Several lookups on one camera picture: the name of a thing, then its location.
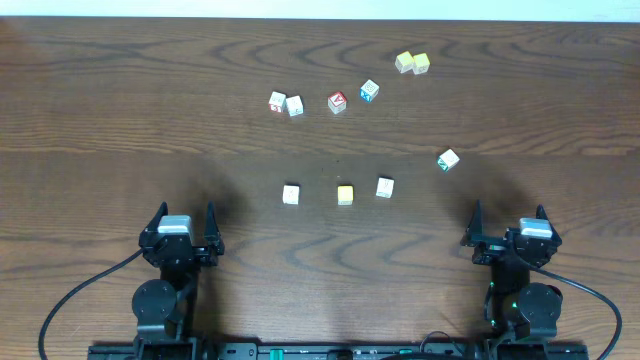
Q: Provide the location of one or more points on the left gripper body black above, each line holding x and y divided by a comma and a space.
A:
179, 248

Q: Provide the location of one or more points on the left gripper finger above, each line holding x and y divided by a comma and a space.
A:
155, 221
211, 232

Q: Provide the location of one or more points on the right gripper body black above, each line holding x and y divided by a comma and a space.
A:
490, 251

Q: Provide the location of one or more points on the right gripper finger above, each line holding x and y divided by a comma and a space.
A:
474, 229
541, 213

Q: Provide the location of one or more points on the green sided white block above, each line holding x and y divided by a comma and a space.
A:
448, 160

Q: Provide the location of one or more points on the white block with figure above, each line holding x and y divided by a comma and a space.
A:
385, 187

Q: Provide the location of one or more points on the yellow block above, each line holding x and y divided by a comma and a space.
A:
345, 195
421, 63
404, 62

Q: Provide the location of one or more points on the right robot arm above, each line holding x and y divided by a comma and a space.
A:
523, 314

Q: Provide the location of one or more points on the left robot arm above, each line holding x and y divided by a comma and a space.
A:
165, 307

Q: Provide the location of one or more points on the white block front left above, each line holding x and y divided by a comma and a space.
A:
290, 195

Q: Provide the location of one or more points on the white block red number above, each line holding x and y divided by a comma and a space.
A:
277, 102

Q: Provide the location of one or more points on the white block blue side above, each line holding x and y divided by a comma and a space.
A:
295, 105

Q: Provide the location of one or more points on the blue sided picture block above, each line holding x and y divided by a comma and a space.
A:
369, 90

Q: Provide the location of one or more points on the red letter A block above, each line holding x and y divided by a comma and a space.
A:
337, 102

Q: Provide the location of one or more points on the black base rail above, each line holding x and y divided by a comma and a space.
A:
252, 351

